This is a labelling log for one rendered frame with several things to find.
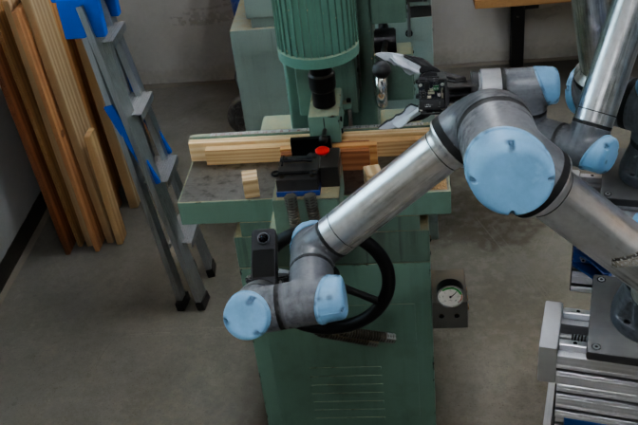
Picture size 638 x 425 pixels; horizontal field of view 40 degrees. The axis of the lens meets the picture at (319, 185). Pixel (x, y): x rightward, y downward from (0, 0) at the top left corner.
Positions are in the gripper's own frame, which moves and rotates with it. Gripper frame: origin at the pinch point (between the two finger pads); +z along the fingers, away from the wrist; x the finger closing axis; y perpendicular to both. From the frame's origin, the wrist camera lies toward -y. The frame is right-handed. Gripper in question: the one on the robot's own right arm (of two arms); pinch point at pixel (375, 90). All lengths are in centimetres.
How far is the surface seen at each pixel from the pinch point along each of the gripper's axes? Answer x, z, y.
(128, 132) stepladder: 28, 78, -77
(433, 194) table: 24.5, -11.1, -5.6
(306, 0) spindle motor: -18.1, 13.1, -3.9
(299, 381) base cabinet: 79, 23, -18
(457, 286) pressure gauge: 46.1, -15.7, -4.3
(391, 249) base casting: 38.6, -1.5, -9.0
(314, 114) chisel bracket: 8.1, 14.2, -14.7
